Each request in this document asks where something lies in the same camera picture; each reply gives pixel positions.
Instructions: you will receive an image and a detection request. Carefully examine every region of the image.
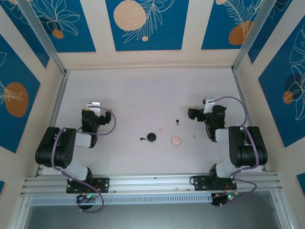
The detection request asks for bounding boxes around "grey metal sheet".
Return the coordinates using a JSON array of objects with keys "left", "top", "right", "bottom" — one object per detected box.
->
[{"left": 22, "top": 204, "right": 289, "bottom": 229}]

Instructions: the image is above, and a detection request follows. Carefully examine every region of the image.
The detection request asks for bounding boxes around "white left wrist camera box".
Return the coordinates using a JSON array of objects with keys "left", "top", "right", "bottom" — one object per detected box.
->
[{"left": 86, "top": 102, "right": 101, "bottom": 113}]

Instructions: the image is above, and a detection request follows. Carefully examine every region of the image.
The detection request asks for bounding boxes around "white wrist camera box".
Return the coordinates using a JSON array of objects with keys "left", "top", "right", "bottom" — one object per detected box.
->
[
  {"left": 203, "top": 97, "right": 216, "bottom": 114},
  {"left": 86, "top": 102, "right": 101, "bottom": 113}
]

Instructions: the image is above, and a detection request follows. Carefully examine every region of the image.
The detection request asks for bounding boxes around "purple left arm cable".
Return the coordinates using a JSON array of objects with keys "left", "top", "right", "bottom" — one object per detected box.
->
[{"left": 51, "top": 106, "right": 117, "bottom": 213}]

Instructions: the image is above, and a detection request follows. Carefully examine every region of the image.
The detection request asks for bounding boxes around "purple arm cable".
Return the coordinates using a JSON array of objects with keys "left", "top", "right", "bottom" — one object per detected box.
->
[
  {"left": 51, "top": 106, "right": 117, "bottom": 213},
  {"left": 209, "top": 96, "right": 260, "bottom": 208}
]

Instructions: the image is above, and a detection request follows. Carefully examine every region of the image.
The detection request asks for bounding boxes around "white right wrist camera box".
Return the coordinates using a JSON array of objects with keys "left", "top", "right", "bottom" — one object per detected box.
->
[{"left": 203, "top": 97, "right": 216, "bottom": 114}]

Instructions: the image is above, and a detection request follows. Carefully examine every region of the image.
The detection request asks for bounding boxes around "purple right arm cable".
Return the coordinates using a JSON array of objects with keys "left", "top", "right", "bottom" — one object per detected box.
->
[{"left": 209, "top": 96, "right": 260, "bottom": 208}]

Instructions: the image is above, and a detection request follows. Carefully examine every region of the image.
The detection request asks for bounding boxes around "aluminium side rail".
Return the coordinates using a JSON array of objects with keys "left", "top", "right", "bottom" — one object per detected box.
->
[
  {"left": 233, "top": 69, "right": 267, "bottom": 172},
  {"left": 34, "top": 70, "right": 71, "bottom": 178}
]

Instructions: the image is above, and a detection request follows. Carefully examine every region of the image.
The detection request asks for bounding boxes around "long aluminium base rail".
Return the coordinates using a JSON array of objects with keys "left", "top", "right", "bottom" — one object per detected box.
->
[{"left": 20, "top": 171, "right": 284, "bottom": 197}]

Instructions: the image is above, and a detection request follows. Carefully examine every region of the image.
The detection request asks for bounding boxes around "aluminium frame post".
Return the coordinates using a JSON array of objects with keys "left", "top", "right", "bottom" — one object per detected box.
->
[
  {"left": 16, "top": 0, "right": 69, "bottom": 76},
  {"left": 231, "top": 0, "right": 282, "bottom": 72}
]

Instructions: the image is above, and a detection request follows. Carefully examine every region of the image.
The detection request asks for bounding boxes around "white slotted cable duct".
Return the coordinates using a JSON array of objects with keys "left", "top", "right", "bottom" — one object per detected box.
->
[{"left": 30, "top": 193, "right": 213, "bottom": 206}]

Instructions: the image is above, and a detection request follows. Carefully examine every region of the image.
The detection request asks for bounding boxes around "aluminium frame leg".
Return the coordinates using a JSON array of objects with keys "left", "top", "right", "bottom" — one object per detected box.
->
[
  {"left": 270, "top": 190, "right": 297, "bottom": 229},
  {"left": 7, "top": 195, "right": 33, "bottom": 229}
]

